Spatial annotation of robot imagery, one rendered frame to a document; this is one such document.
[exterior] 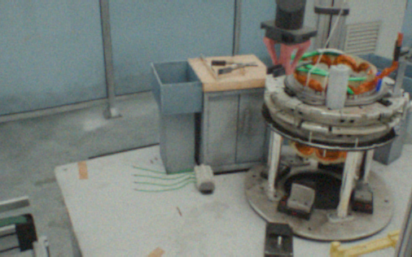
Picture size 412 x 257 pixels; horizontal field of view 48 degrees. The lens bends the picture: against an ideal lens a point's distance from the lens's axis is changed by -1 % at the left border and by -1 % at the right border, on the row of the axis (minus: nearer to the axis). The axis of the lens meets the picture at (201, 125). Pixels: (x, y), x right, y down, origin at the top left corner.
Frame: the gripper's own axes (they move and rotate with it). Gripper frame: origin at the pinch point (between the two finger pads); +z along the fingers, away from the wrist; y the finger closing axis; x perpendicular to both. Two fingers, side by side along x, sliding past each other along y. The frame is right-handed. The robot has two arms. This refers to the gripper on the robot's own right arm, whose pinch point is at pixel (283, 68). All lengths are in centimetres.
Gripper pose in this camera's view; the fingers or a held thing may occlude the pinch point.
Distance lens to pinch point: 100.0
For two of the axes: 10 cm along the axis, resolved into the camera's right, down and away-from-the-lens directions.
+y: 6.0, 3.9, -7.0
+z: -0.2, 8.8, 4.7
